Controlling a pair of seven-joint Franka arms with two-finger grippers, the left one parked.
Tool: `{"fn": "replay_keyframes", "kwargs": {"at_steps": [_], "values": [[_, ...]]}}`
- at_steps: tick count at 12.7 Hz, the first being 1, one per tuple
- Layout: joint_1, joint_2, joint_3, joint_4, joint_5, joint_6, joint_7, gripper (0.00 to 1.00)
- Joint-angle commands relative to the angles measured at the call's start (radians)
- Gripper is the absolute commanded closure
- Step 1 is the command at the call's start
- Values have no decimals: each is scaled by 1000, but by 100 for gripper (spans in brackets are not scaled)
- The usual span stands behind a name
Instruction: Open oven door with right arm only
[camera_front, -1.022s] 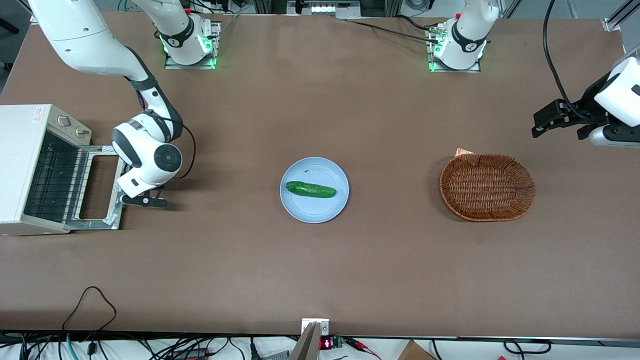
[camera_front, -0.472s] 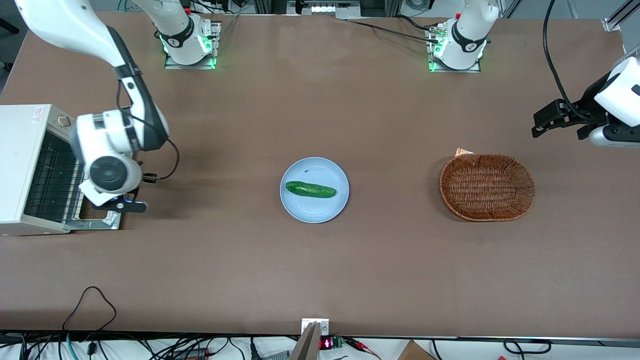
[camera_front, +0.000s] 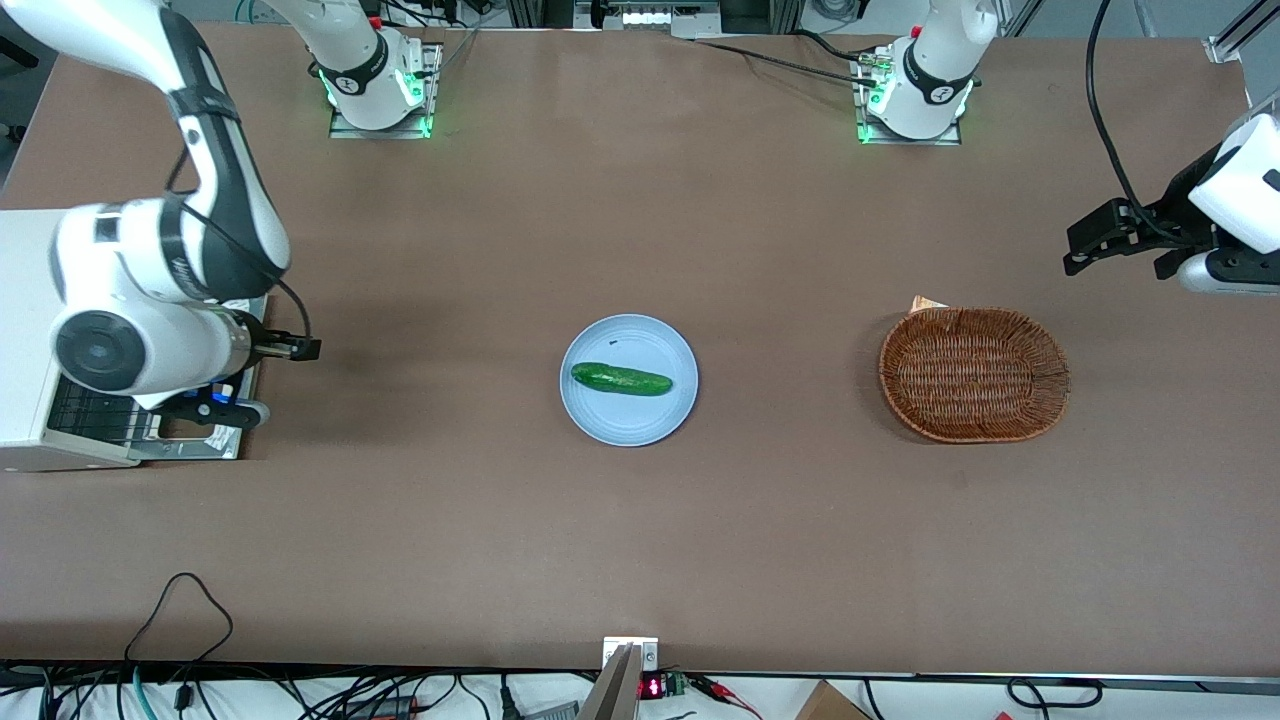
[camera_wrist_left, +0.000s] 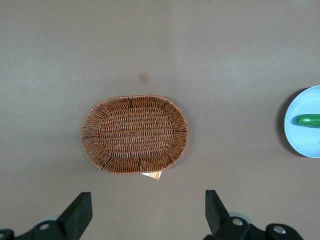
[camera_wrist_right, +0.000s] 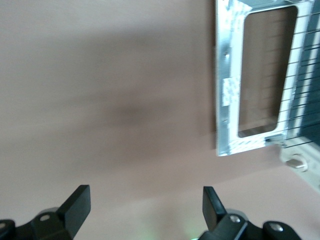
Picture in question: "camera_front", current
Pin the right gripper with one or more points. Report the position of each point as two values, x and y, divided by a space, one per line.
262 344

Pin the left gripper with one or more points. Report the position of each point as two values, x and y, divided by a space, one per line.
1176 209

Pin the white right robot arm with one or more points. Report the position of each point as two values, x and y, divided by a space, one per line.
130 270

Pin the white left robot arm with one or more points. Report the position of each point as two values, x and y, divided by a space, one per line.
935 70

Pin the white toaster oven body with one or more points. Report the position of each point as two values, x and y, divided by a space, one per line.
20 420

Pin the oval brown wicker basket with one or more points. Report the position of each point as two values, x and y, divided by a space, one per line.
975 375

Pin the orange paper basket tag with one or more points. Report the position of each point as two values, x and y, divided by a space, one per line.
925 302

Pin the green cucumber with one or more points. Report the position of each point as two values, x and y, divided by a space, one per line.
620 379

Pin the light blue round plate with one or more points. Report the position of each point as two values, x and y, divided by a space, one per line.
630 415

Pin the grey aluminium profile beam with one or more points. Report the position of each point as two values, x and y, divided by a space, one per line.
612 695

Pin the red digit display module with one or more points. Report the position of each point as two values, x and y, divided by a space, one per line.
652 687

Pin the silver lit device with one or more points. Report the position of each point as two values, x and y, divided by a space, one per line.
650 15

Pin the brown cardboard box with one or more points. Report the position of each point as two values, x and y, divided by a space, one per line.
830 705

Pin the red clip leads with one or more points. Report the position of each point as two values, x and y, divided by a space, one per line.
735 700

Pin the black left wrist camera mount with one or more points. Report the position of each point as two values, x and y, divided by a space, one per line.
1185 205

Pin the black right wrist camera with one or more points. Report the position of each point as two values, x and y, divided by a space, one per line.
285 349

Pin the aluminium frame profile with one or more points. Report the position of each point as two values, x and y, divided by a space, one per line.
1235 35

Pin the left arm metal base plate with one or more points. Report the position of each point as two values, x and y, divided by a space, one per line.
910 141

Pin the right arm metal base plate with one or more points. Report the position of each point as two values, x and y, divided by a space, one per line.
380 133

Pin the silver camera bracket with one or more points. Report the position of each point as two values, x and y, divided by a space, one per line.
648 655

